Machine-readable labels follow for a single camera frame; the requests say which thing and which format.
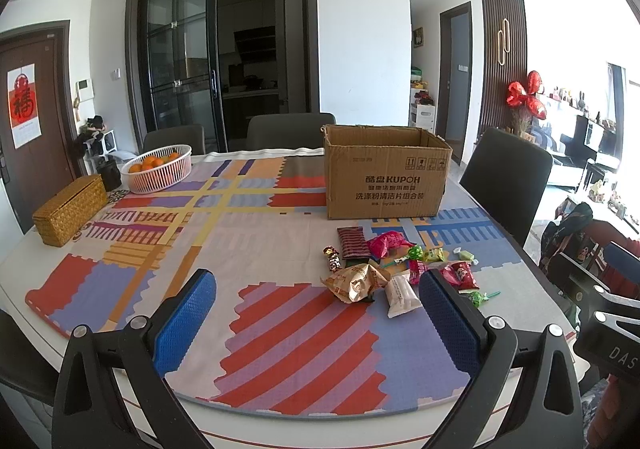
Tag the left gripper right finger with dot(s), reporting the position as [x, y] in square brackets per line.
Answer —
[523, 389]

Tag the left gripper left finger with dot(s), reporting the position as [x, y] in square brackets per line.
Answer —
[89, 411]

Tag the red snack packet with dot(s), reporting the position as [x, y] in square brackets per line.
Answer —
[459, 275]

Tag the white snack packet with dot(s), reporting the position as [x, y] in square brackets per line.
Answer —
[400, 297]

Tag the brown paper snack bag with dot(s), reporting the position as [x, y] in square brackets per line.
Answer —
[356, 283]

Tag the pink snack bag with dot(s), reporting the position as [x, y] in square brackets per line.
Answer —
[382, 244]

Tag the pale green wrapped candy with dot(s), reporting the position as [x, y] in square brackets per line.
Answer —
[465, 255]

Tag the woven yellow tissue box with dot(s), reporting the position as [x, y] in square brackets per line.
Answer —
[60, 218]

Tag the dark chair right side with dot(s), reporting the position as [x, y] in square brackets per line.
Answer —
[507, 175]

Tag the dark chair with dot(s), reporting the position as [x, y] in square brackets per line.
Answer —
[287, 130]
[507, 175]
[192, 135]

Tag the yellow green snack packet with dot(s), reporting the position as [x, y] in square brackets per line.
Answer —
[435, 255]

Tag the colourful patterned table mat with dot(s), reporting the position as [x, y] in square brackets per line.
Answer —
[276, 340]

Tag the white basket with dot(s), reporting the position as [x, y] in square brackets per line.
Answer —
[163, 177]

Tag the oranges in basket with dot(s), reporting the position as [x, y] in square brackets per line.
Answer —
[151, 162]

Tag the brown entrance door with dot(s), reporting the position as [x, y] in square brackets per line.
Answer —
[34, 173]

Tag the maroon striped snack pack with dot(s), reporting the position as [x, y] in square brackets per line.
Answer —
[354, 248]

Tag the red bow balloon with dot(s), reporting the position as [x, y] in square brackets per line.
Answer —
[519, 95]

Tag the gold red foil candy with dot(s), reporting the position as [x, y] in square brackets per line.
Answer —
[333, 258]

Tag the dark chair behind left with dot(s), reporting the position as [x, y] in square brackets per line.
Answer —
[192, 135]

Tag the red fu door poster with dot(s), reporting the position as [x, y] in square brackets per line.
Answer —
[21, 91]

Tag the white shelf unit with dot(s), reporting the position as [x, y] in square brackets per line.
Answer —
[422, 110]

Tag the brown cardboard box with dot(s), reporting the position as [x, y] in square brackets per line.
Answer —
[383, 171]

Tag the dark wooden slat panel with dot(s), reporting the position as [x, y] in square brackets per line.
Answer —
[505, 59]

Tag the dark chair behind middle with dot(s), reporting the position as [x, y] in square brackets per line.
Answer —
[287, 130]

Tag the black glass sliding door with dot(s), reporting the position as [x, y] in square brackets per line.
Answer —
[219, 64]

